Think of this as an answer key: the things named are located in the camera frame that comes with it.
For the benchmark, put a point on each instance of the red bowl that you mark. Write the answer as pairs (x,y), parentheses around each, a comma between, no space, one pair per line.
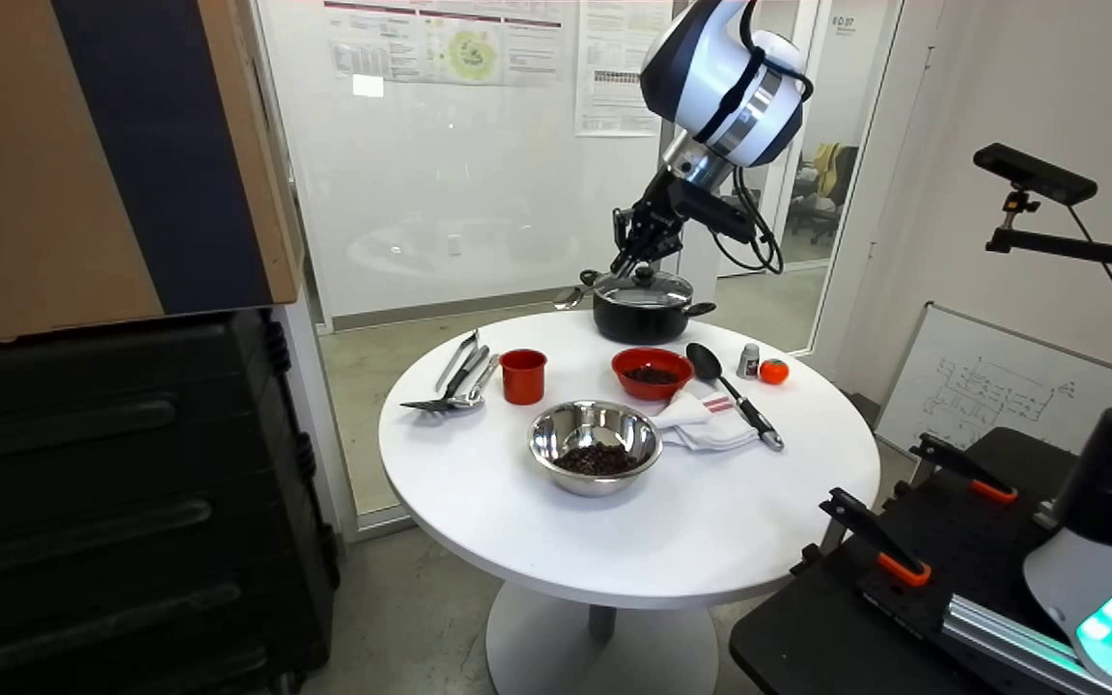
(650,377)

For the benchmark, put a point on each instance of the narrow brown wooden board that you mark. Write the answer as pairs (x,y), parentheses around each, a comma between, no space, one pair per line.
(251,141)

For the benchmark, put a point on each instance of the small metal spoon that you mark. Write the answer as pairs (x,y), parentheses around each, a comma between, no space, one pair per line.
(577,291)

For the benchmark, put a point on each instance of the grey shaker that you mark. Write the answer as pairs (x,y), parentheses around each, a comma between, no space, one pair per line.
(751,361)

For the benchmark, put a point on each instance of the black mounting platform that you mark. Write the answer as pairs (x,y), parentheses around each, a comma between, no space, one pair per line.
(839,630)

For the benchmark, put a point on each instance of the whiteboard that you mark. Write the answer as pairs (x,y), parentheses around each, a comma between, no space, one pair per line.
(994,380)

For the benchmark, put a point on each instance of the metal spatula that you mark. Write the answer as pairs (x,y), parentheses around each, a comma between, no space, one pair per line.
(486,377)

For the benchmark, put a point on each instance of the dark blue panel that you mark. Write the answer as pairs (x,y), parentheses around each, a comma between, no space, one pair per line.
(164,156)

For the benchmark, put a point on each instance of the black pot with lid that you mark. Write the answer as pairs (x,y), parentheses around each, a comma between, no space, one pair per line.
(641,313)

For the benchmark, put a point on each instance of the black ladle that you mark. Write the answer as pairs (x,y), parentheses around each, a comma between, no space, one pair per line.
(707,361)

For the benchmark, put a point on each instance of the white cloth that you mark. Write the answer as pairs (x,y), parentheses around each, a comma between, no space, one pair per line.
(699,430)

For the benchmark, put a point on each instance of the wide wall poster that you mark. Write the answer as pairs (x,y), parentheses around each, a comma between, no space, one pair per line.
(452,43)

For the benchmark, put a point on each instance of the steel mixing bowl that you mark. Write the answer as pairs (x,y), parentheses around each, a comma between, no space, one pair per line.
(595,451)

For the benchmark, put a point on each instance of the black drawer cabinet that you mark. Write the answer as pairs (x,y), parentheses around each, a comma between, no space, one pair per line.
(117,514)

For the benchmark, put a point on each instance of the aluminium rail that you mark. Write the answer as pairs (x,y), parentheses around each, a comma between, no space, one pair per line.
(1005,640)

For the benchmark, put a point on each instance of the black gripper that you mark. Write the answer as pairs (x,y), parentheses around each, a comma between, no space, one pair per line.
(668,213)

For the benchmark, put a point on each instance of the red cup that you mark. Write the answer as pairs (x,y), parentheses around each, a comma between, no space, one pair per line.
(524,377)

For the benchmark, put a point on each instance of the tall wall poster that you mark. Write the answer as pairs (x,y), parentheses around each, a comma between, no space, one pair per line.
(616,78)

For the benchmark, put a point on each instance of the black camera on stand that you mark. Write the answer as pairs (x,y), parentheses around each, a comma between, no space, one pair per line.
(1035,174)

